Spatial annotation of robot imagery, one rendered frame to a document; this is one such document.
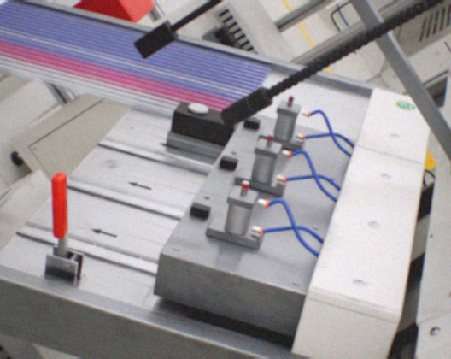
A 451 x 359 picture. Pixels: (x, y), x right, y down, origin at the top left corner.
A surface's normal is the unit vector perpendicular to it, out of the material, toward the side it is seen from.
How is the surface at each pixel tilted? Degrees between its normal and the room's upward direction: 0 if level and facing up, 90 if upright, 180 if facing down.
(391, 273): 45
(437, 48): 90
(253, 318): 90
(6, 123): 0
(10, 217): 0
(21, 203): 0
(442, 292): 90
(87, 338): 90
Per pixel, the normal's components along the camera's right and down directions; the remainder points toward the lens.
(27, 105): 0.79, -0.43
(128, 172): 0.17, -0.86
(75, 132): -0.25, 0.43
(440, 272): -0.56, -0.79
